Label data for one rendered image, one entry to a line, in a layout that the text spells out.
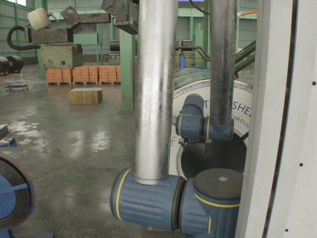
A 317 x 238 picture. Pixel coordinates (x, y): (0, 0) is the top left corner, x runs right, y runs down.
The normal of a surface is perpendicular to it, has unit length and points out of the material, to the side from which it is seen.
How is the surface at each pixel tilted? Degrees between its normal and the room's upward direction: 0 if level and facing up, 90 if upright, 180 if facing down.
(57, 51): 89
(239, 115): 90
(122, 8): 90
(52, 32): 90
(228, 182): 0
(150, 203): 66
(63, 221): 0
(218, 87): 110
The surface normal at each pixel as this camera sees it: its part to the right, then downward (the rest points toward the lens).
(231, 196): 0.03, -0.52
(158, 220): -0.29, 0.40
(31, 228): 0.00, -0.96
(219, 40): -0.44, 0.56
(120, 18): -0.01, 0.26
